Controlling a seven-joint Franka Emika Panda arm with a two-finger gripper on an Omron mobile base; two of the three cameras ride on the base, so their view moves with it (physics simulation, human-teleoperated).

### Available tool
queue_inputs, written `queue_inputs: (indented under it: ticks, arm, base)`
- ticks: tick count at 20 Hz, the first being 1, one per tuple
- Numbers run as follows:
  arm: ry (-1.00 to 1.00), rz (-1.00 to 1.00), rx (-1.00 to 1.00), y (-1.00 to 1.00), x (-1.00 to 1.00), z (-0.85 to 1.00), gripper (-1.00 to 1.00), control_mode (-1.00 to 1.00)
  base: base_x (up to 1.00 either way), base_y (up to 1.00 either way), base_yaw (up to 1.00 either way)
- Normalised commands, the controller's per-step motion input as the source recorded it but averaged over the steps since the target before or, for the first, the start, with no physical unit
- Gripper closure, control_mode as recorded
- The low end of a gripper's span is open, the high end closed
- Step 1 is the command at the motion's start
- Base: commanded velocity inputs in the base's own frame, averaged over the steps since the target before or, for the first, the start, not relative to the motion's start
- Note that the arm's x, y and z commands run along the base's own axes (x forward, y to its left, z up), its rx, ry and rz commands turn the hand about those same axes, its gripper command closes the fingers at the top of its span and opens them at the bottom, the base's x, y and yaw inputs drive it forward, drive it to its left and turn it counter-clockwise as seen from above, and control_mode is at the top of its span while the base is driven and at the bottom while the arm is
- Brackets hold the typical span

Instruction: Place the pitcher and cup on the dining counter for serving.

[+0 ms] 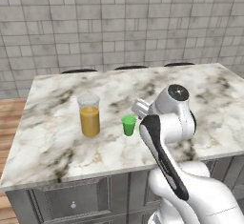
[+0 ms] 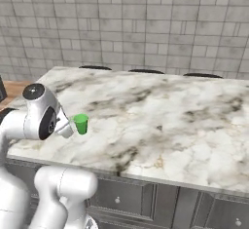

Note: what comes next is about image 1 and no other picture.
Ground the grey drawer front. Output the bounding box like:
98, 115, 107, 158
28, 176, 112, 224

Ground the grey narrow cupboard panel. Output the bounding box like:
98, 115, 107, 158
127, 170, 162, 224

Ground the grey cupboard door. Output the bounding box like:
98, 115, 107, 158
206, 154, 244, 200

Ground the black stool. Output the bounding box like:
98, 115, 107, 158
163, 61, 196, 68
59, 68, 99, 75
112, 64, 150, 71

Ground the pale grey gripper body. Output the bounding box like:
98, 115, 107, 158
131, 97, 151, 118

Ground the green cup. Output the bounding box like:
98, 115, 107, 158
121, 113, 138, 137

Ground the clear pitcher with orange juice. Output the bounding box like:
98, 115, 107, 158
76, 92, 102, 138

